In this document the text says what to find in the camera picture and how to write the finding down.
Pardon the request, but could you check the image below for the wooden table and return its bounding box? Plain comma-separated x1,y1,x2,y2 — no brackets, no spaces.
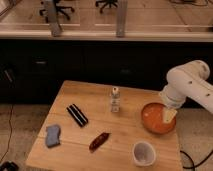
26,81,182,171

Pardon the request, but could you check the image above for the dark red chili pepper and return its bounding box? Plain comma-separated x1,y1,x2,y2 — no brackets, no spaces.
89,132,109,153

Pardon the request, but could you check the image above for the grey metal post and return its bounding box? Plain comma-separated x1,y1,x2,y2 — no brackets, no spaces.
116,0,128,38
44,0,62,37

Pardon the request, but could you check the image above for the black object floor corner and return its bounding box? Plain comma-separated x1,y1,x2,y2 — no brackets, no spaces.
0,161,19,171

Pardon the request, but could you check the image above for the black cable floor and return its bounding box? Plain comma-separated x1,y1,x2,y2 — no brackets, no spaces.
0,101,15,164
180,149,213,171

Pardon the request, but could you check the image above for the black rectangular case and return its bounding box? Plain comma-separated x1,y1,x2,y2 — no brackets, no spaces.
67,104,88,127

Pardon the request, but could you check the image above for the orange bowl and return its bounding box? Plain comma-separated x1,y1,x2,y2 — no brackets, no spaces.
141,103,176,134

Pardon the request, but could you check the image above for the black cable left floor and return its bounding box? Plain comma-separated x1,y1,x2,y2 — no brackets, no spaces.
0,101,15,164

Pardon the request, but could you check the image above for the black cabinet base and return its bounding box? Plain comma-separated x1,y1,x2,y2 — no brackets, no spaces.
0,39,213,104

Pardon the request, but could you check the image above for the white plastic cup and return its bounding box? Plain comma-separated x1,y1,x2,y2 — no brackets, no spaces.
132,141,156,167

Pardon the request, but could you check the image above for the grey metal post right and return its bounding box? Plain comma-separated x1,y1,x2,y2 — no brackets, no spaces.
116,0,128,38

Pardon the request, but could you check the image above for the grey metal post left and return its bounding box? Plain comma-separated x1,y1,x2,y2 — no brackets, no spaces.
44,0,62,37

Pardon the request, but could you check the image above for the small clear plastic bottle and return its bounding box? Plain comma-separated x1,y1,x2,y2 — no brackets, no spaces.
110,87,120,113

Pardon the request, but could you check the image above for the black cable right floor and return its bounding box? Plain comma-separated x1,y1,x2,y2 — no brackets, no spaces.
180,149,213,171

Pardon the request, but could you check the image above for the black office chair left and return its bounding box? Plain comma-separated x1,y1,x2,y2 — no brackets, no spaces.
39,0,75,20

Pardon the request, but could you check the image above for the black office chair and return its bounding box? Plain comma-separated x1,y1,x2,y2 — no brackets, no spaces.
95,0,118,14
39,0,75,20

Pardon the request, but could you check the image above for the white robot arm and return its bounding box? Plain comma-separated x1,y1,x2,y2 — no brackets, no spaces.
159,60,213,114

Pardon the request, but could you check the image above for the black office chair right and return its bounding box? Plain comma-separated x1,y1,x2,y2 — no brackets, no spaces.
95,0,118,14

